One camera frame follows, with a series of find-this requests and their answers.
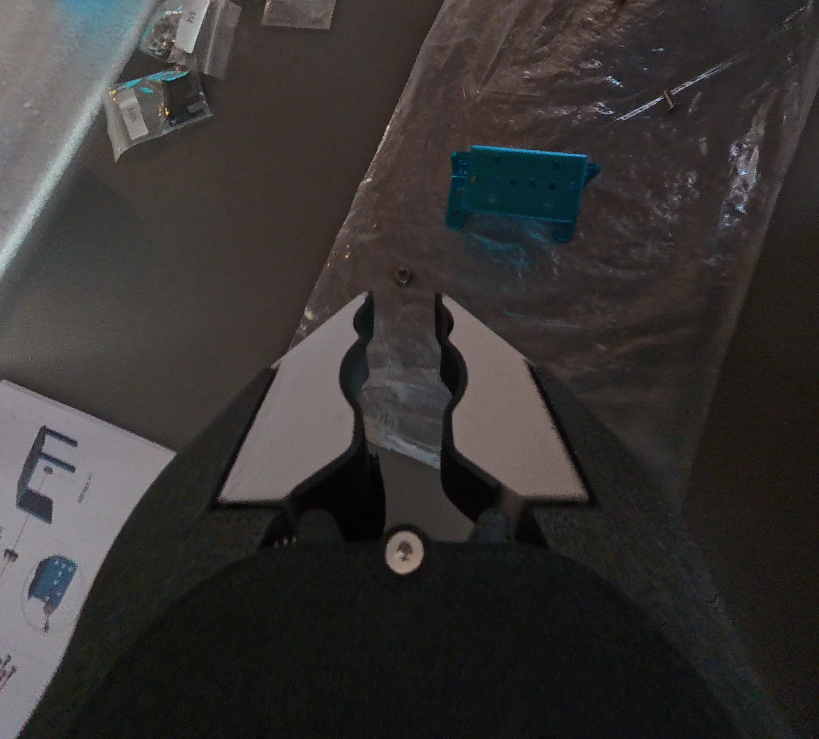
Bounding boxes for open instruction manual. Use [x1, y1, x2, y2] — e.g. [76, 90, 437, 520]
[0, 379, 178, 736]

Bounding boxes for dark grey desk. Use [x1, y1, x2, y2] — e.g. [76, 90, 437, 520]
[0, 0, 819, 739]

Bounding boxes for blue metal bracket large holes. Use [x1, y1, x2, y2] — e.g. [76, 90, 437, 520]
[443, 144, 604, 244]

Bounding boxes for white foam sheet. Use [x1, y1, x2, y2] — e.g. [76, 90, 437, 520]
[0, 0, 212, 279]

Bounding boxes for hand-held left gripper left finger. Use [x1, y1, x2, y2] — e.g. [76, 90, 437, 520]
[215, 291, 378, 506]

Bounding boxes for large clear plastic bag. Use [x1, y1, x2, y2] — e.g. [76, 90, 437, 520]
[299, 0, 819, 497]

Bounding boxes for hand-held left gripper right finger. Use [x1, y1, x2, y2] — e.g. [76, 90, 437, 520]
[434, 292, 591, 504]

